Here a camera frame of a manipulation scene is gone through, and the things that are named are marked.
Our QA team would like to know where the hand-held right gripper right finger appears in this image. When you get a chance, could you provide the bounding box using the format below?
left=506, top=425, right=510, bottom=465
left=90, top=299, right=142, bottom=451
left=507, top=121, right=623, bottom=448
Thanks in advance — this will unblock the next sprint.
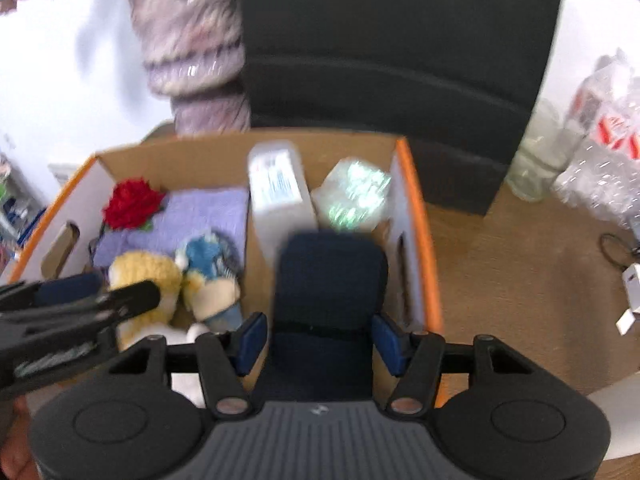
left=371, top=313, right=532, bottom=419

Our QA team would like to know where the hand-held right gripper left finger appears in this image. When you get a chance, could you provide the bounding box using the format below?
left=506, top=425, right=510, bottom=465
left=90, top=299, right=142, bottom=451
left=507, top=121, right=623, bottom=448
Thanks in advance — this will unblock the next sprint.
left=109, top=311, right=270, bottom=420

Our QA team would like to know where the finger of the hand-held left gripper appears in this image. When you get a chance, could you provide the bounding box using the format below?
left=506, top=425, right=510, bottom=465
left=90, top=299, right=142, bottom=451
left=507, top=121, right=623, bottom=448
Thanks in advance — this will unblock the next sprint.
left=0, top=280, right=162, bottom=341
left=0, top=272, right=106, bottom=314

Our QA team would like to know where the white and yellow plush toy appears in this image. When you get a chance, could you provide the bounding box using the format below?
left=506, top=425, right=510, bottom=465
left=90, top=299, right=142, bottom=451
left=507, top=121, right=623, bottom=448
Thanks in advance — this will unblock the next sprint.
left=107, top=252, right=212, bottom=411

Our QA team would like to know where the blue patterned packet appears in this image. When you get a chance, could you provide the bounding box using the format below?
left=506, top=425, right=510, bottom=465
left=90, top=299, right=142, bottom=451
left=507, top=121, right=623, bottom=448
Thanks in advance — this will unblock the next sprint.
left=175, top=232, right=245, bottom=334

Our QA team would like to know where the navy zip pouch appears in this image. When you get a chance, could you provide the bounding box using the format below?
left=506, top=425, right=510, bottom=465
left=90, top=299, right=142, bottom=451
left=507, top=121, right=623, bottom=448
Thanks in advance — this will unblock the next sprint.
left=255, top=232, right=390, bottom=404

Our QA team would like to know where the red fabric flower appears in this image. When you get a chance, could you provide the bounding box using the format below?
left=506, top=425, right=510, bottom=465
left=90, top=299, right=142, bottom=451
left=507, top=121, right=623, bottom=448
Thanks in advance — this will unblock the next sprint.
left=102, top=177, right=167, bottom=233

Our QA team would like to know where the purple knitted cloth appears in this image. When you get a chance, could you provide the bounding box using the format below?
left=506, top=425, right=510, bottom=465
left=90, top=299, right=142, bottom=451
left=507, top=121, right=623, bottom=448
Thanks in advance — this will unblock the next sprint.
left=94, top=187, right=250, bottom=281

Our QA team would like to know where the clear container of white beads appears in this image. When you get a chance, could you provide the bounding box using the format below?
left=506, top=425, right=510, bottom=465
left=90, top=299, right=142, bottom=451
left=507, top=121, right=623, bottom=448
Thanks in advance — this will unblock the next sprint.
left=247, top=141, right=320, bottom=281

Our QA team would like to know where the red cardboard box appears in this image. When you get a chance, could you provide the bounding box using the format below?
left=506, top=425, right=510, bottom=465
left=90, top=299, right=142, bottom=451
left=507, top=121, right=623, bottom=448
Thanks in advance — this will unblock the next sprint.
left=0, top=127, right=445, bottom=411

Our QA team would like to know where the iridescent plastic bag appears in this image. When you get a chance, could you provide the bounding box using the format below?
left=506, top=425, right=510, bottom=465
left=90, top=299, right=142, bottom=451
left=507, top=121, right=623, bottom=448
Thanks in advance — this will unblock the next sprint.
left=311, top=158, right=393, bottom=236

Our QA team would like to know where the wooden desktop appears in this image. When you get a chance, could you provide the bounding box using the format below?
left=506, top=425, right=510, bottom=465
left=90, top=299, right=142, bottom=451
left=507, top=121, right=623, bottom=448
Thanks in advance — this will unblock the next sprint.
left=142, top=122, right=640, bottom=480

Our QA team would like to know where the person's left hand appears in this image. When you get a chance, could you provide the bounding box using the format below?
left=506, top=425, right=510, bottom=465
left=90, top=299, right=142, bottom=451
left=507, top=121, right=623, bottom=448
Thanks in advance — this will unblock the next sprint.
left=0, top=396, right=42, bottom=480

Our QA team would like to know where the glass cup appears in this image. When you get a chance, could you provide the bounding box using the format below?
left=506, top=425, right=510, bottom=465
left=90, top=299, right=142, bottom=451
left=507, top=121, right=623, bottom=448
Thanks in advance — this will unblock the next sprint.
left=505, top=100, right=571, bottom=204

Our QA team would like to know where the purple textured vase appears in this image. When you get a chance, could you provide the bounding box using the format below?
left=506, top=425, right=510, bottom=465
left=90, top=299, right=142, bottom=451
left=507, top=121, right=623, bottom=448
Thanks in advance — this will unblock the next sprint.
left=125, top=0, right=251, bottom=135

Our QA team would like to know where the wire storage rack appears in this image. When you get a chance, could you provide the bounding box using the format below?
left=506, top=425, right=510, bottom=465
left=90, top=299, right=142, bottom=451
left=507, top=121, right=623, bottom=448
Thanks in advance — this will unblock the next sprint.
left=0, top=152, right=47, bottom=262

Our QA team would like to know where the white wall vent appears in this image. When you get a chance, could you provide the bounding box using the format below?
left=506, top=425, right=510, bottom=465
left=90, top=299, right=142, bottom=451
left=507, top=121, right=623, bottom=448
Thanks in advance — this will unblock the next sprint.
left=47, top=161, right=84, bottom=187

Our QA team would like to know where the black cable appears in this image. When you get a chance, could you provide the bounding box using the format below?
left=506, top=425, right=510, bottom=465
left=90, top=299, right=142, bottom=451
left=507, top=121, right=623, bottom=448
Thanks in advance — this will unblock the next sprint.
left=600, top=232, right=640, bottom=269

